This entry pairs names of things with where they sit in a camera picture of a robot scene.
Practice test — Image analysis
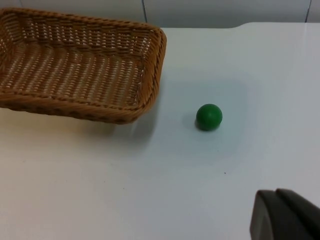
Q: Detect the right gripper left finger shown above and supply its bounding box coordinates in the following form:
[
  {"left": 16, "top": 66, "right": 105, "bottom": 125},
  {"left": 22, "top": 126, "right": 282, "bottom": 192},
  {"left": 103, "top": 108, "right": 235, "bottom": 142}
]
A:
[{"left": 250, "top": 189, "right": 306, "bottom": 240}]

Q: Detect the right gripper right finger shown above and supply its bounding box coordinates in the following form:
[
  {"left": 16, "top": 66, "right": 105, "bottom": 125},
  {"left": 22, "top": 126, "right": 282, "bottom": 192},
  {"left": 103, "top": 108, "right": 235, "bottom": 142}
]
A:
[{"left": 274, "top": 188, "right": 320, "bottom": 240}]

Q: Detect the green ball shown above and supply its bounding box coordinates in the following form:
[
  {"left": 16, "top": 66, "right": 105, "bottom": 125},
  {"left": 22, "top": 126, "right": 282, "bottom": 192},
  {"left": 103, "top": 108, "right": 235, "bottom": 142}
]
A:
[{"left": 195, "top": 103, "right": 223, "bottom": 132}]

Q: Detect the pale brown wicker basket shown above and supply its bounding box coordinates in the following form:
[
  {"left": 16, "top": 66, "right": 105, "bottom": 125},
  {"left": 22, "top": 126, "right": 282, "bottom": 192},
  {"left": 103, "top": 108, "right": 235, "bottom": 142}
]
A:
[{"left": 0, "top": 7, "right": 168, "bottom": 125}]

